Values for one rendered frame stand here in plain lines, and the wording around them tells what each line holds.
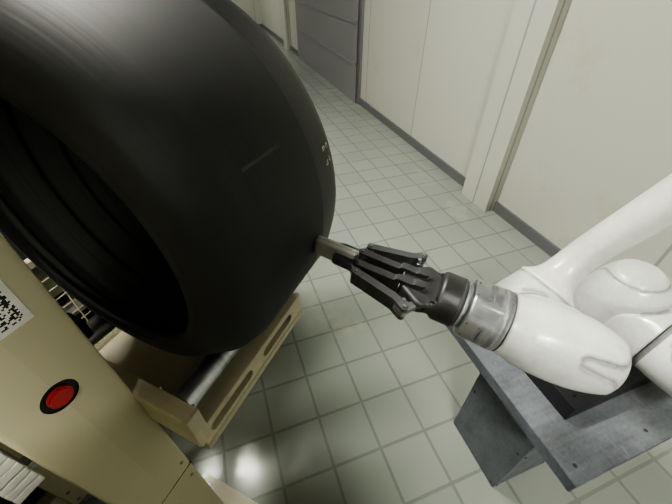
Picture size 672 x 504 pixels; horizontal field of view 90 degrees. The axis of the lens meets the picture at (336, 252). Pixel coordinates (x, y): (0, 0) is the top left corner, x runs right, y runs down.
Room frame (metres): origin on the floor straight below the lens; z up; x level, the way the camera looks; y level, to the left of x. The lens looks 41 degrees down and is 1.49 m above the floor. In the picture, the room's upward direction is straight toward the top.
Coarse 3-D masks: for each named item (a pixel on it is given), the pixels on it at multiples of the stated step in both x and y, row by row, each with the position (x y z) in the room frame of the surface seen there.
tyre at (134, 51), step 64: (0, 0) 0.37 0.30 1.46; (64, 0) 0.38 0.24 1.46; (128, 0) 0.42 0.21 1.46; (192, 0) 0.49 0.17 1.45; (0, 64) 0.34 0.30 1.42; (64, 64) 0.33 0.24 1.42; (128, 64) 0.34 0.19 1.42; (192, 64) 0.38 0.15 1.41; (256, 64) 0.46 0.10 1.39; (0, 128) 0.58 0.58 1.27; (64, 128) 0.32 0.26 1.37; (128, 128) 0.31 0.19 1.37; (192, 128) 0.32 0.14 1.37; (256, 128) 0.38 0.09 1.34; (320, 128) 0.49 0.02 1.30; (0, 192) 0.52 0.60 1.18; (64, 192) 0.61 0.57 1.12; (128, 192) 0.29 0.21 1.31; (192, 192) 0.29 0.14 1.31; (256, 192) 0.33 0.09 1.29; (320, 192) 0.43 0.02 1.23; (64, 256) 0.51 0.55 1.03; (128, 256) 0.58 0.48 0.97; (192, 256) 0.28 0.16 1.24; (256, 256) 0.29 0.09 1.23; (128, 320) 0.39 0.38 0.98; (192, 320) 0.29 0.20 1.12; (256, 320) 0.29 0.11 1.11
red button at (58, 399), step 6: (66, 384) 0.22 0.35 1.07; (54, 390) 0.21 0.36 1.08; (60, 390) 0.21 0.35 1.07; (66, 390) 0.21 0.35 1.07; (72, 390) 0.22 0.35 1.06; (48, 396) 0.20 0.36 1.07; (54, 396) 0.20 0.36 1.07; (60, 396) 0.20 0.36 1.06; (66, 396) 0.21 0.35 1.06; (48, 402) 0.19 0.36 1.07; (54, 402) 0.20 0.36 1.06; (60, 402) 0.20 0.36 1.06; (66, 402) 0.20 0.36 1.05; (54, 408) 0.19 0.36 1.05
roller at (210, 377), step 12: (240, 348) 0.38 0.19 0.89; (204, 360) 0.34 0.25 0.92; (216, 360) 0.34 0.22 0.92; (228, 360) 0.35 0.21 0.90; (192, 372) 0.32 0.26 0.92; (204, 372) 0.32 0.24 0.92; (216, 372) 0.32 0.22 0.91; (192, 384) 0.29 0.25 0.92; (204, 384) 0.30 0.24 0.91; (180, 396) 0.27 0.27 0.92; (192, 396) 0.28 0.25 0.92
